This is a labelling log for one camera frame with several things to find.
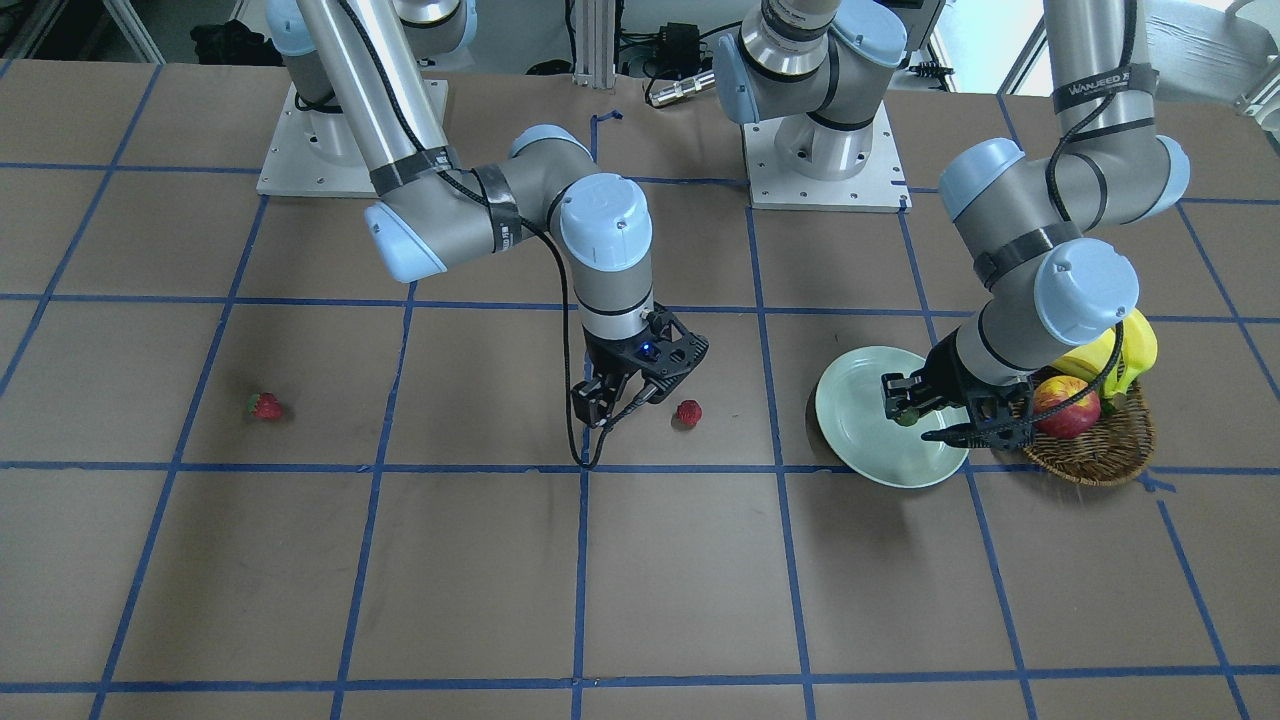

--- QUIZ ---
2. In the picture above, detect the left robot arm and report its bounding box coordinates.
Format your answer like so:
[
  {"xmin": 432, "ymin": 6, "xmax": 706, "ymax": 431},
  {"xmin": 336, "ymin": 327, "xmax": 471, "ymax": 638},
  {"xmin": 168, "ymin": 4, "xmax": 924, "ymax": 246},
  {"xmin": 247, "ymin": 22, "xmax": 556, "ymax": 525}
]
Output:
[{"xmin": 712, "ymin": 1, "xmax": 1190, "ymax": 448}]

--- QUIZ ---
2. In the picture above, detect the red apple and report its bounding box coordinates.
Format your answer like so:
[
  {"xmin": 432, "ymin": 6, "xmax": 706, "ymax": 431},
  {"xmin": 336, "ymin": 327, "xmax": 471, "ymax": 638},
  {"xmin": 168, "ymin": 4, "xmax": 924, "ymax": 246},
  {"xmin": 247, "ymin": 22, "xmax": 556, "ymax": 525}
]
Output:
[{"xmin": 1032, "ymin": 375, "xmax": 1102, "ymax": 439}]

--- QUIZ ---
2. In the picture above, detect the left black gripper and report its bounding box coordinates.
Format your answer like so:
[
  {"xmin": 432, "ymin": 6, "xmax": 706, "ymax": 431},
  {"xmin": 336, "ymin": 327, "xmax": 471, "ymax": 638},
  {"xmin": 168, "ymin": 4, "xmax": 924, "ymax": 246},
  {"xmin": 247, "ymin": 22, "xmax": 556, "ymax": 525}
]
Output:
[{"xmin": 881, "ymin": 334, "xmax": 1036, "ymax": 448}]

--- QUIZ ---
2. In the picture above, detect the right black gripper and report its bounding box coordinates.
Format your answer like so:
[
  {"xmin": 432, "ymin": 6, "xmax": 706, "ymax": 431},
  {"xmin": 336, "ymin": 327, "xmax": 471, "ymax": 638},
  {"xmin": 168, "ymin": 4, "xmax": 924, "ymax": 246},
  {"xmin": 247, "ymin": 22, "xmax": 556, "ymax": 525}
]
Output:
[{"xmin": 570, "ymin": 310, "xmax": 710, "ymax": 430}]

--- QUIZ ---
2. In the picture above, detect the woven wicker basket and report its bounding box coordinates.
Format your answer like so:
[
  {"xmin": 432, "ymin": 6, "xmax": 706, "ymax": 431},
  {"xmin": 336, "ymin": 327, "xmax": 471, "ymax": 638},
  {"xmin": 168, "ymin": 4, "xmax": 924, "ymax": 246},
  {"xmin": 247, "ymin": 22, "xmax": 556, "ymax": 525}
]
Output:
[{"xmin": 1021, "ymin": 386, "xmax": 1156, "ymax": 486}]

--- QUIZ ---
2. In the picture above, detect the yellow banana bunch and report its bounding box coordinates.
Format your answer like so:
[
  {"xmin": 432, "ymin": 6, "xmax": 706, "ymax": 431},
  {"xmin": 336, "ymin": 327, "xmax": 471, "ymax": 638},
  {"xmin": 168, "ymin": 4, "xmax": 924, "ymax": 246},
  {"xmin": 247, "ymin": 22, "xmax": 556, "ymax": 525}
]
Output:
[{"xmin": 1050, "ymin": 309, "xmax": 1158, "ymax": 401}]

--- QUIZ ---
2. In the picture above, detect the light green plate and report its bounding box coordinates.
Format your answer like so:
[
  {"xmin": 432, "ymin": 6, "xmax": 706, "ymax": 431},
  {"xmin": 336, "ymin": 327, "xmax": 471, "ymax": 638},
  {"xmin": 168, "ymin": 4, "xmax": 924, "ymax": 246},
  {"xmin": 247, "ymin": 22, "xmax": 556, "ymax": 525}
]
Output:
[{"xmin": 815, "ymin": 346, "xmax": 970, "ymax": 489}]

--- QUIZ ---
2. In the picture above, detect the aluminium frame post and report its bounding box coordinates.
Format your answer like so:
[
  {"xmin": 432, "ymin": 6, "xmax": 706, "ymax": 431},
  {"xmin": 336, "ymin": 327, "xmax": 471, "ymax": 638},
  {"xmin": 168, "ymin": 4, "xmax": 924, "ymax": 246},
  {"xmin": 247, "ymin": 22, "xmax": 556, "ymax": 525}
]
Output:
[{"xmin": 568, "ymin": 1, "xmax": 622, "ymax": 91}]

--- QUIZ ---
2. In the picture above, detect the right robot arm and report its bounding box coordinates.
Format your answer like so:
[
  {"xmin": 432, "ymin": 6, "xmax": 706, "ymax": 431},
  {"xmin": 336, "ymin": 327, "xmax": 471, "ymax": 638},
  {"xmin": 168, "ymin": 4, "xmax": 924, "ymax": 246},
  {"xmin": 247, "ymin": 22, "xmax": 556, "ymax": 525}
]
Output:
[{"xmin": 266, "ymin": 1, "xmax": 709, "ymax": 429}]

